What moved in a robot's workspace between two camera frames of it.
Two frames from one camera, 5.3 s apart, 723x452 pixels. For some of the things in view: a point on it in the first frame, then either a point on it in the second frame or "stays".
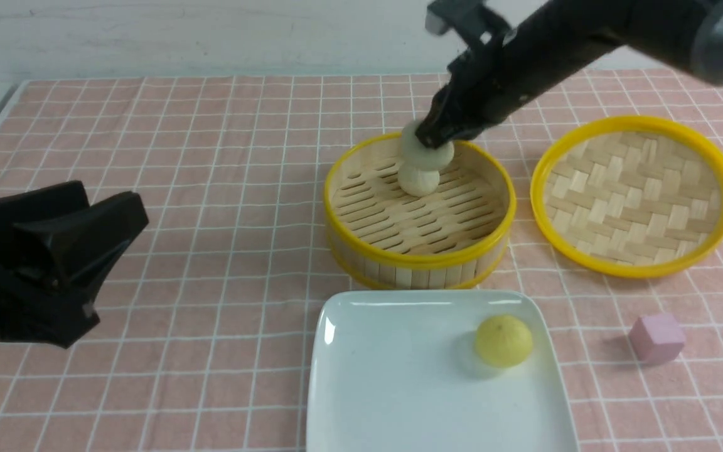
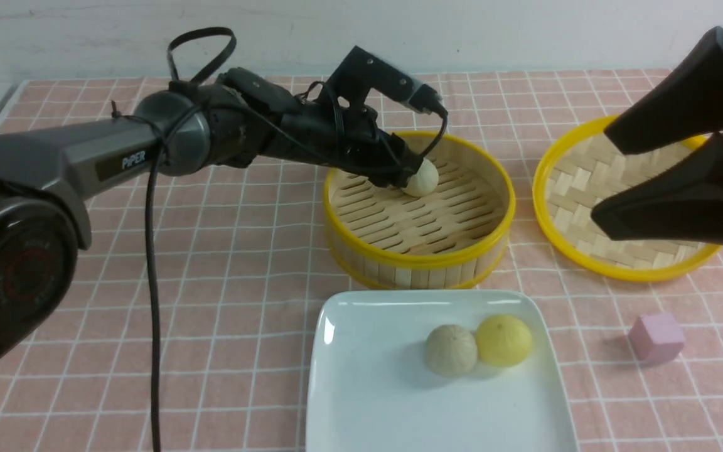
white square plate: [400, 371] stays
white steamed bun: [415, 154] to [450, 350]
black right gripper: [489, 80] to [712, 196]
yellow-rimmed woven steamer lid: [634, 196] stays
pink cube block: [656, 339] stays
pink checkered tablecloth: [203, 336] stays
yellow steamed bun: [503, 341] stays
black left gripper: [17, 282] to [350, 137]
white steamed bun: [418, 182] stays
